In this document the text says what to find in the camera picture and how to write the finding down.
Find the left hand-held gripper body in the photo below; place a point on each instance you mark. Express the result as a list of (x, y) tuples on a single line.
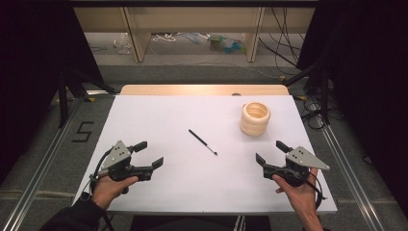
[(120, 157)]

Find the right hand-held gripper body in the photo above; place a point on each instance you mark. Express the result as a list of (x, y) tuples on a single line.
[(301, 159)]

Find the cream ribbed round holder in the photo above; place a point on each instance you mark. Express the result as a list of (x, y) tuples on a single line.
[(253, 123)]

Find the black makeup brush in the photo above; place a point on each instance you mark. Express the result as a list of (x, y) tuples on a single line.
[(200, 140)]

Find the person's left hand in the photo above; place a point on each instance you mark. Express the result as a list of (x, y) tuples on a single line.
[(109, 191)]

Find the person's right hand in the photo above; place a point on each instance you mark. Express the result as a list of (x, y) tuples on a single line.
[(301, 197)]

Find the white board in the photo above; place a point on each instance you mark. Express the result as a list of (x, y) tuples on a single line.
[(192, 179)]

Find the black metal stand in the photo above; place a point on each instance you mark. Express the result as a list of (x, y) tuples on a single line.
[(325, 96), (63, 102)]

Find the yellow floor tape piece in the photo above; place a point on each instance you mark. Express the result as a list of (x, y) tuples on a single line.
[(282, 78)]

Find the wooden table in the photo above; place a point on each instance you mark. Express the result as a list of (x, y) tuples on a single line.
[(192, 89)]

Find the dark curtain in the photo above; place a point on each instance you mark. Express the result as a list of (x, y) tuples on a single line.
[(29, 80), (369, 80)]

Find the clear plastic bag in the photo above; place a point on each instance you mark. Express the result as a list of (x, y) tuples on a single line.
[(123, 43)]

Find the blue plastic toy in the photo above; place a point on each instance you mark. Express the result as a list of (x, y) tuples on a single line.
[(234, 47)]

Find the colourful toy box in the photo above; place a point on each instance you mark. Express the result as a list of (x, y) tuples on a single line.
[(216, 41)]

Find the light wooden shelf unit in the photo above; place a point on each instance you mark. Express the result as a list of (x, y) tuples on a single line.
[(198, 19)]

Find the aluminium floor rail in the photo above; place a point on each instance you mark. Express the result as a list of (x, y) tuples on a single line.
[(41, 170), (349, 170)]

